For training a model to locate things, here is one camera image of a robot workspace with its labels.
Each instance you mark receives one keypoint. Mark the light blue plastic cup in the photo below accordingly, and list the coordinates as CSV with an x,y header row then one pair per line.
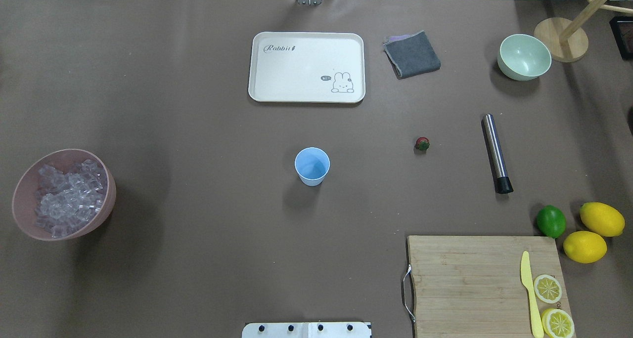
x,y
312,165

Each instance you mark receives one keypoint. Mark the clear ice cubes pile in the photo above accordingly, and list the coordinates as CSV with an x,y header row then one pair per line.
x,y
67,202

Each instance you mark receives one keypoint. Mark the wooden cup tree stand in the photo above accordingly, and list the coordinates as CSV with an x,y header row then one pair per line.
x,y
565,39

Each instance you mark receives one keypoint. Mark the cream rabbit serving tray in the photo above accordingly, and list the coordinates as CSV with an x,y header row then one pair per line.
x,y
307,67

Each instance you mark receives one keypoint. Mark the red strawberry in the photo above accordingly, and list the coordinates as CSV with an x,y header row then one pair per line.
x,y
422,144

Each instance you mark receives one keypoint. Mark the grey folded cloth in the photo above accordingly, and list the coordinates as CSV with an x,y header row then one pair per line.
x,y
411,55

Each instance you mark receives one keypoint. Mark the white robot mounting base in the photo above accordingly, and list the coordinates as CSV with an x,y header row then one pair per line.
x,y
308,330

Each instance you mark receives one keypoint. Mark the wooden cutting board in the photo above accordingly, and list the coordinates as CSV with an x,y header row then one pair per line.
x,y
469,286

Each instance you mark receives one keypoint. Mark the mint green bowl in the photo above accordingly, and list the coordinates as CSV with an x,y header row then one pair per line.
x,y
523,58

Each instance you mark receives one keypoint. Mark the green lime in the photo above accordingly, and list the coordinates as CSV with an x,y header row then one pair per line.
x,y
551,221

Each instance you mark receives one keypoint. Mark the pink bowl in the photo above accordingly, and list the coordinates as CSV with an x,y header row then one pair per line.
x,y
25,203

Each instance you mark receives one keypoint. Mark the lemon slice upper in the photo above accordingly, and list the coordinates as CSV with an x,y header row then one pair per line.
x,y
547,289

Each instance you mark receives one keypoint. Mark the lemon slice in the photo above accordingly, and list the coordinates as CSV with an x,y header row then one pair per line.
x,y
547,289
557,323

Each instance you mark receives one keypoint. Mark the yellow lemon near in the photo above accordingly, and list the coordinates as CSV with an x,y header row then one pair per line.
x,y
585,247

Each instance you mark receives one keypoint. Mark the yellow lemon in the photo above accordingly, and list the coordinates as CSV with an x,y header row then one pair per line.
x,y
585,247
602,219

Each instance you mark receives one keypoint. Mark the lemon slice lower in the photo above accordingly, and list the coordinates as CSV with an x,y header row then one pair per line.
x,y
557,323

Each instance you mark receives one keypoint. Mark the yellow lemon far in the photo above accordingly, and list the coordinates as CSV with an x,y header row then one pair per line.
x,y
602,219

